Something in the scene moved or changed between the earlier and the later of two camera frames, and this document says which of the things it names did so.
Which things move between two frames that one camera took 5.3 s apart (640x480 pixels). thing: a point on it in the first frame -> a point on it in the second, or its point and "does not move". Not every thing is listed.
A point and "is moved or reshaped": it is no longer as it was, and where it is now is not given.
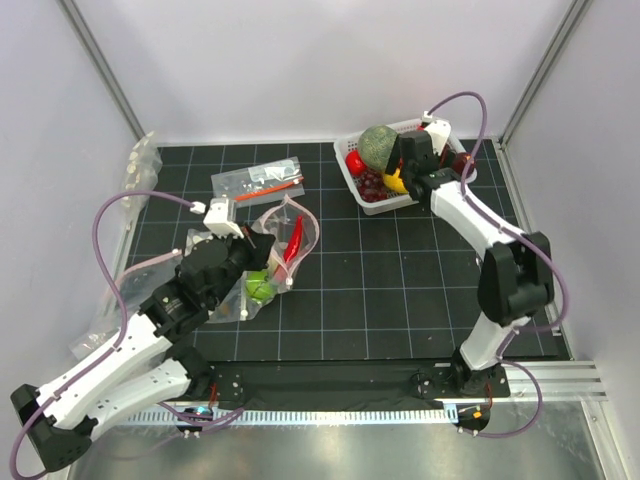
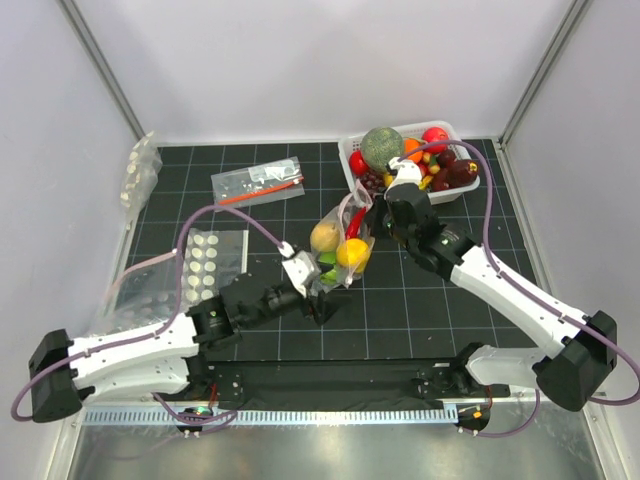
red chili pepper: x=293 y=244 -> x=356 y=223
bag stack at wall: x=143 y=167 does not move
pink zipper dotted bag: x=296 y=232 -> x=343 y=239
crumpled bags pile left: x=135 y=286 does not move
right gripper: x=394 y=159 -> x=372 y=219
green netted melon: x=375 y=143 does not move
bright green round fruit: x=258 y=286 is moved or reshaped
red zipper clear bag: x=259 y=184 does not move
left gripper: x=257 y=246 -> x=326 y=305
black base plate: x=376 y=384 does not move
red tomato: x=355 y=163 does not move
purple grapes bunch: x=371 y=186 does not move
